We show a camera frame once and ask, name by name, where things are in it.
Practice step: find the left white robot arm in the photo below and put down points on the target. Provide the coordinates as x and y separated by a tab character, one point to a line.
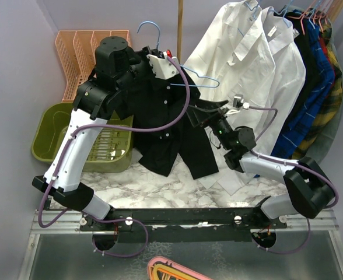
118	69

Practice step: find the black hanging shirt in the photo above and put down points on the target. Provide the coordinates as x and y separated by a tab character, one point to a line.
312	75

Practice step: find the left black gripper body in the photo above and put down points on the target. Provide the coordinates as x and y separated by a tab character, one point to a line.
143	69

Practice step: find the white shirt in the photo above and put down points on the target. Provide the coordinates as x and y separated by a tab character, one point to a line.
288	81
233	57

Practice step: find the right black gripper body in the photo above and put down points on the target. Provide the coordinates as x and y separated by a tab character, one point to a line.
219	123

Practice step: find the peach plastic file organizer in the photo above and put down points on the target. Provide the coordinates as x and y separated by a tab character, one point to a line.
76	52

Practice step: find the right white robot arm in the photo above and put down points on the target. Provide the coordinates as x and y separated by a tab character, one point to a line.
309	191

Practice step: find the yellow plaid shirt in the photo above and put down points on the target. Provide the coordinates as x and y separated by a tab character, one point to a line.
320	135

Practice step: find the black mounting rail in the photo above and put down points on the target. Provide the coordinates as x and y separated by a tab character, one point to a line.
174	225

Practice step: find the pink hanger stack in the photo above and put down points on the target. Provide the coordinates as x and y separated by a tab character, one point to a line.
163	268

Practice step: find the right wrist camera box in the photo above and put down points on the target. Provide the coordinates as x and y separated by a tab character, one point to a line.
239	104

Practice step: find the front white shirt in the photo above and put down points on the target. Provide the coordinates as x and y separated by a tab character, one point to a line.
233	57

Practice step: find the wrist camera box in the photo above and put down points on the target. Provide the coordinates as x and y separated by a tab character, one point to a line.
239	104
162	67

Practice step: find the wooden rack pole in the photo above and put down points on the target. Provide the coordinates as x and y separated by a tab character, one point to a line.
180	28

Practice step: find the olive green plastic basin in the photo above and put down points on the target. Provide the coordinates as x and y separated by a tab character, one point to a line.
111	152

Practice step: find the blue plaid shirt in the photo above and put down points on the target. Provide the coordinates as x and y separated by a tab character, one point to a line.
293	131

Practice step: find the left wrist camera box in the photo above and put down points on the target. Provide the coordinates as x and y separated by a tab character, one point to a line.
162	67

